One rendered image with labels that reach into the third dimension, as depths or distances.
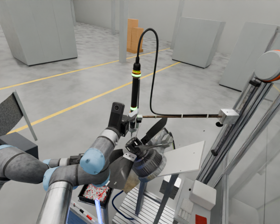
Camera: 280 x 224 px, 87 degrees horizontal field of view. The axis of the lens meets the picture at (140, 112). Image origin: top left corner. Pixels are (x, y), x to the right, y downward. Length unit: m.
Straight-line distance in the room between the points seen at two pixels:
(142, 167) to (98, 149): 0.67
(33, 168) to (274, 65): 1.24
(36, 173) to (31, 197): 1.71
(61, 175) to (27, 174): 0.26
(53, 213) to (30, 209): 1.95
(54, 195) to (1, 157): 0.41
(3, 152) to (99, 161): 0.51
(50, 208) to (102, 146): 0.21
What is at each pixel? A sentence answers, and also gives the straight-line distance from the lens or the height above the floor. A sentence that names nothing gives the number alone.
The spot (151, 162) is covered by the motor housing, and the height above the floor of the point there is 1.17.
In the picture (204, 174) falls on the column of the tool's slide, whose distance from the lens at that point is 1.55.
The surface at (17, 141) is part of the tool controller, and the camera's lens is 1.33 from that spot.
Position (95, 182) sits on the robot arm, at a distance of 0.62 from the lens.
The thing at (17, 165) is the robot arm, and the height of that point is 1.48.
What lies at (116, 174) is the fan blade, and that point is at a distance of 1.02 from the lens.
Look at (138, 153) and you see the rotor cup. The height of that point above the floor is 1.18.
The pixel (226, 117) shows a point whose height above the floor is 1.57.
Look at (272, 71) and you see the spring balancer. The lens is 1.02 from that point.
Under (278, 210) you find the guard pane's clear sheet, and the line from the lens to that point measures 0.85.
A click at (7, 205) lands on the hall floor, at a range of 2.62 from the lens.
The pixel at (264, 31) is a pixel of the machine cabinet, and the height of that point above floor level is 1.87.
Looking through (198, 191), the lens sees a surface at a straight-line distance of 1.35.
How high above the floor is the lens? 2.06
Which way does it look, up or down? 35 degrees down
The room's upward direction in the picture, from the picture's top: 6 degrees clockwise
